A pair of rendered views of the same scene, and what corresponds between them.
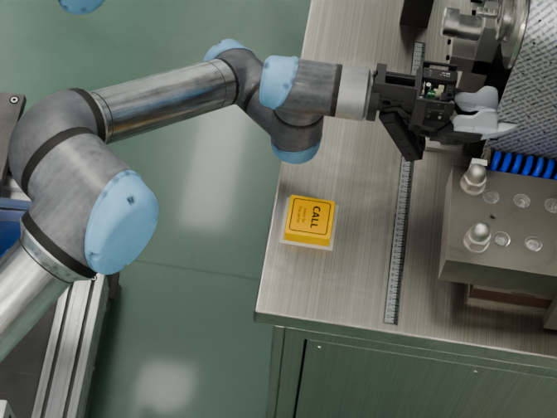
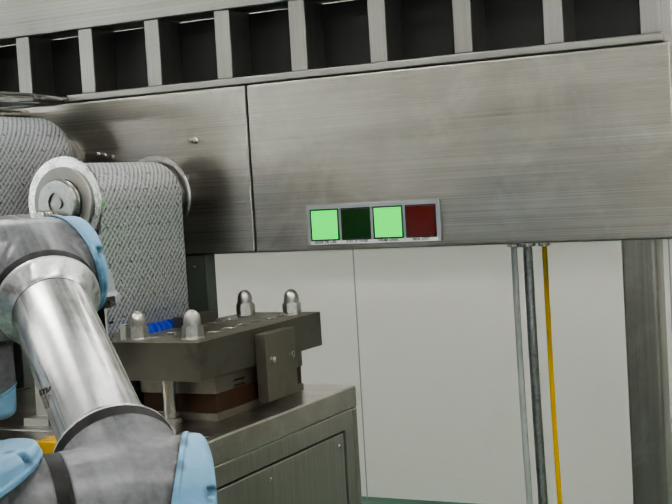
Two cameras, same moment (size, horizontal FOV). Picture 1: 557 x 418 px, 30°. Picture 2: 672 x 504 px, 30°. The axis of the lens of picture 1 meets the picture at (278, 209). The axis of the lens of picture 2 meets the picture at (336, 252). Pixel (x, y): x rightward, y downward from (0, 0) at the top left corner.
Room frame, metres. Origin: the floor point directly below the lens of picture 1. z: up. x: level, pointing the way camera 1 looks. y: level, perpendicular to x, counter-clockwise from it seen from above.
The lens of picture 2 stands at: (-0.18, 1.42, 1.25)
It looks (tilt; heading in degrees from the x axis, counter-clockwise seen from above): 3 degrees down; 292
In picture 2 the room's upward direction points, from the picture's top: 3 degrees counter-clockwise
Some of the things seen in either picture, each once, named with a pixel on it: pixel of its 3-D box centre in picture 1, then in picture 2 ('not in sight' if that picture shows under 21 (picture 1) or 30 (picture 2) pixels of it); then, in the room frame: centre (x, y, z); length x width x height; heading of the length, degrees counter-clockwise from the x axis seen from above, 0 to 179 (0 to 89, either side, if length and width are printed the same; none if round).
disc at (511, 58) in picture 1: (516, 13); (65, 202); (0.96, -0.29, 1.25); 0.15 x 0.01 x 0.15; 175
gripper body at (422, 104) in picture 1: (412, 98); not in sight; (0.91, -0.18, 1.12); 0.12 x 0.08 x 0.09; 85
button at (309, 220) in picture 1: (309, 220); (67, 445); (0.82, -0.05, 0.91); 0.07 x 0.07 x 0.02; 85
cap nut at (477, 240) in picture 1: (479, 234); (192, 324); (0.74, -0.28, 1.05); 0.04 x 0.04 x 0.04
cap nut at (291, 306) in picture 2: not in sight; (291, 301); (0.71, -0.60, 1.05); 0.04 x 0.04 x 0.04
